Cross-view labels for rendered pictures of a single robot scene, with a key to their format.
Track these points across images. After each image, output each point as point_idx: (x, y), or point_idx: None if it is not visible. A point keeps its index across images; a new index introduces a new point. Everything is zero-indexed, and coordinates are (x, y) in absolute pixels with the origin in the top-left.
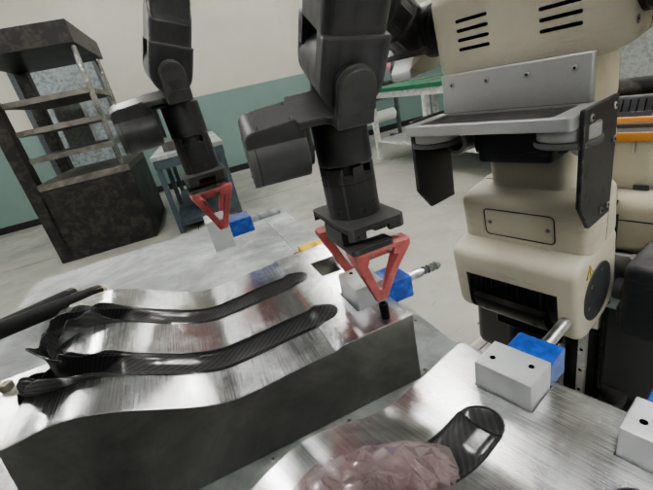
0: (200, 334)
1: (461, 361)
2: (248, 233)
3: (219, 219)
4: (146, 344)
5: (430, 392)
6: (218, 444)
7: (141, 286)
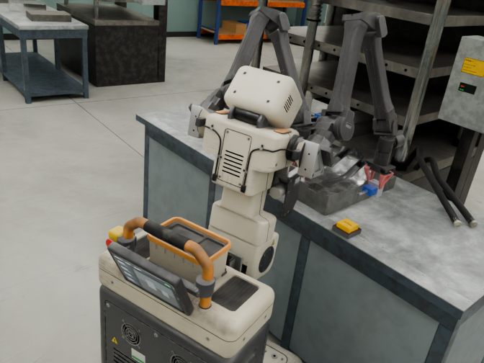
0: (337, 172)
1: None
2: (432, 266)
3: (370, 179)
4: (342, 163)
5: None
6: None
7: (441, 229)
